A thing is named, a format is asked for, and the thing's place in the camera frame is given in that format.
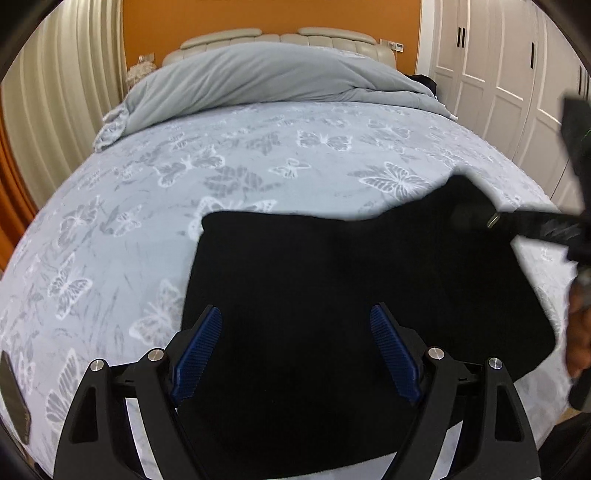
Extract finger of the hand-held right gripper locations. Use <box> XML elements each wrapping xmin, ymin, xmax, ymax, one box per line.
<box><xmin>452</xmin><ymin>200</ymin><xmax>583</xmax><ymax>245</ymax></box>

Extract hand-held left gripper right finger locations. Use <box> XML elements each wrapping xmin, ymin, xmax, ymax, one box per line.
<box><xmin>370</xmin><ymin>303</ymin><xmax>540</xmax><ymax>480</ymax></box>

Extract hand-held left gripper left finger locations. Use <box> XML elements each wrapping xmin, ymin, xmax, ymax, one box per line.
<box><xmin>54</xmin><ymin>305</ymin><xmax>223</xmax><ymax>480</ymax></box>

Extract black pants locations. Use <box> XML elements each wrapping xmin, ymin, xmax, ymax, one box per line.
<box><xmin>181</xmin><ymin>174</ymin><xmax>557</xmax><ymax>474</ymax></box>

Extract person's right hand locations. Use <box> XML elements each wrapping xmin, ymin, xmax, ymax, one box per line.
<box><xmin>566</xmin><ymin>288</ymin><xmax>591</xmax><ymax>380</ymax></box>

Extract white wardrobe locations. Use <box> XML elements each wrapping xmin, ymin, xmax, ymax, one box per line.
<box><xmin>431</xmin><ymin>0</ymin><xmax>591</xmax><ymax>208</ymax></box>

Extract black bag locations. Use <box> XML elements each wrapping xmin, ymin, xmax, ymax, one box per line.
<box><xmin>409</xmin><ymin>74</ymin><xmax>438</xmax><ymax>99</ymax></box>

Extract bed with butterfly sheet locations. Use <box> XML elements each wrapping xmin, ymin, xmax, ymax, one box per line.
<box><xmin>0</xmin><ymin>99</ymin><xmax>573</xmax><ymax>480</ymax></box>

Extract orange curtain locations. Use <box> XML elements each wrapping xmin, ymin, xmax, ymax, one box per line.
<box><xmin>0</xmin><ymin>134</ymin><xmax>38</xmax><ymax>273</ymax></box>

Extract white flower decoration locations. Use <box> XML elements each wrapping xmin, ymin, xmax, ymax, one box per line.
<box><xmin>126</xmin><ymin>62</ymin><xmax>156</xmax><ymax>88</ymax></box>

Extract grey duvet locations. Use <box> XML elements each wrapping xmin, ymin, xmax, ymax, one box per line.
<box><xmin>95</xmin><ymin>42</ymin><xmax>458</xmax><ymax>153</ymax></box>

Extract cream curtain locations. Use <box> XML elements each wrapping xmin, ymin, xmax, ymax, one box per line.
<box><xmin>2</xmin><ymin>0</ymin><xmax>126</xmax><ymax>217</ymax></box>

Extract cream leather headboard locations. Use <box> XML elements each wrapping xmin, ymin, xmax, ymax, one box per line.
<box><xmin>163</xmin><ymin>27</ymin><xmax>398</xmax><ymax>70</ymax></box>

